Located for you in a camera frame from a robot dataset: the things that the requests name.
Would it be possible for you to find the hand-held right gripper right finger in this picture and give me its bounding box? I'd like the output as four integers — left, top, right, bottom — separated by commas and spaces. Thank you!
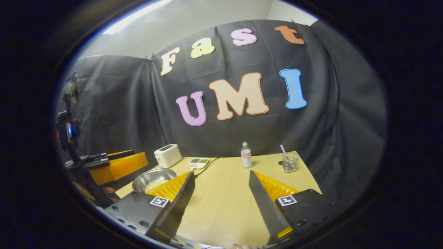
248, 169, 341, 244

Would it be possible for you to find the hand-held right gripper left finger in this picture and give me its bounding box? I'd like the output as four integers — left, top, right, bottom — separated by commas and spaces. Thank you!
104, 171, 196, 242

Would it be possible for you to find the stainless steel pot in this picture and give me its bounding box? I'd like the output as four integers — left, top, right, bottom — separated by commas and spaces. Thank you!
132, 168, 178, 193

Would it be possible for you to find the pile of yellow soybeans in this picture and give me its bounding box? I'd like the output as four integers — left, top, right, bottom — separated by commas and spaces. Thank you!
145, 180, 166, 192

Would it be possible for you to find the white toaster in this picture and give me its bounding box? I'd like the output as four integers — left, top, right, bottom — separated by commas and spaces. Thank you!
154, 144, 183, 168

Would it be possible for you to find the white divided bean dish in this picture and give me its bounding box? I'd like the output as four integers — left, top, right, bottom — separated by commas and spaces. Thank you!
186, 158, 210, 169

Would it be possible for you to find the clear bottle pink label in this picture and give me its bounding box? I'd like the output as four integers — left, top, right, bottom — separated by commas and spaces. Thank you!
241, 141, 252, 168

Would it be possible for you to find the wire mesh holder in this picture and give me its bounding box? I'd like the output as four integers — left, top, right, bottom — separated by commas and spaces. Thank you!
282, 151, 299, 173

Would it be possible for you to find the black power cable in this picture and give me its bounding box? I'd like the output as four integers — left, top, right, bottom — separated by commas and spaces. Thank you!
194, 156, 222, 178

